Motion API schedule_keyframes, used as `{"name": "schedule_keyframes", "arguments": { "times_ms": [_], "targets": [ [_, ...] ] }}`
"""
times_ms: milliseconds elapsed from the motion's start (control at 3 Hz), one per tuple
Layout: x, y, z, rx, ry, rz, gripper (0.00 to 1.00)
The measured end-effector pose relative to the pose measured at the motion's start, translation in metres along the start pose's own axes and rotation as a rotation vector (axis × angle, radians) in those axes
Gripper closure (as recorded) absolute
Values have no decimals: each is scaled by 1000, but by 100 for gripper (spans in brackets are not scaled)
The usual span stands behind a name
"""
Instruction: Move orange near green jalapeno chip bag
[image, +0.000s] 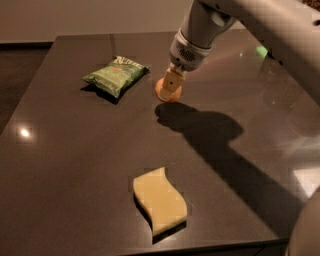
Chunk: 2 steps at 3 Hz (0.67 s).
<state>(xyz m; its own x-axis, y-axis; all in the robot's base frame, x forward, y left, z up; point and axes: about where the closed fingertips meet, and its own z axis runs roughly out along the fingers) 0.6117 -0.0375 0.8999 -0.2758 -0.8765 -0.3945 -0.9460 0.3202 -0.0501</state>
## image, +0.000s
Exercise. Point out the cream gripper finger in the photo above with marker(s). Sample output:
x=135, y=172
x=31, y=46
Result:
x=172, y=74

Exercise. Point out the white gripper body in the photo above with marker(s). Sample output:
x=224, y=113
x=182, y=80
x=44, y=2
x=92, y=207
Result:
x=187, y=54

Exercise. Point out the orange fruit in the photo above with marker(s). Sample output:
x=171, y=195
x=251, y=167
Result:
x=165, y=95

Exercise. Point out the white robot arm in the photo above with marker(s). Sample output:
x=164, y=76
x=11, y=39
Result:
x=288, y=29

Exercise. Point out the green jalapeno chip bag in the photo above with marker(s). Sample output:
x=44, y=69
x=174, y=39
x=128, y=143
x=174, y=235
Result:
x=119, y=74

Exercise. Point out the yellow wavy sponge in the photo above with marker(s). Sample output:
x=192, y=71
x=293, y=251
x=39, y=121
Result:
x=164, y=205

